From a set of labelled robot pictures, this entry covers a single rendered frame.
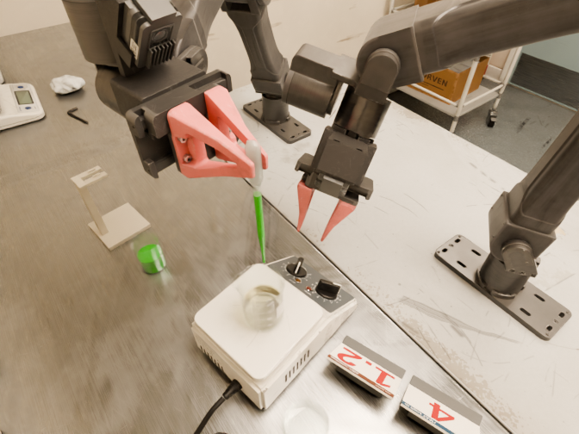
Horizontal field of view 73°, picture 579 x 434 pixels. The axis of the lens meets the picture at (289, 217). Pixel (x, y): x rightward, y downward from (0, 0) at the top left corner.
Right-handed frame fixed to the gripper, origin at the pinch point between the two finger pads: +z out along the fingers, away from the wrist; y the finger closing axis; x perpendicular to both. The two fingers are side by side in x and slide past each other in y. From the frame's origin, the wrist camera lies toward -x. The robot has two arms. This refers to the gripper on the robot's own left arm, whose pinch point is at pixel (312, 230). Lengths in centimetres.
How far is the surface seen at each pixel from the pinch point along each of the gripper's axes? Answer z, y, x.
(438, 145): -13.6, 19.0, 42.8
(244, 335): 10.5, -2.6, -13.1
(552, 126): -38, 121, 241
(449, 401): 10.9, 24.2, -8.5
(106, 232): 17.8, -33.0, 5.6
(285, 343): 9.2, 2.2, -13.0
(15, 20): 1, -120, 76
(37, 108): 12, -73, 34
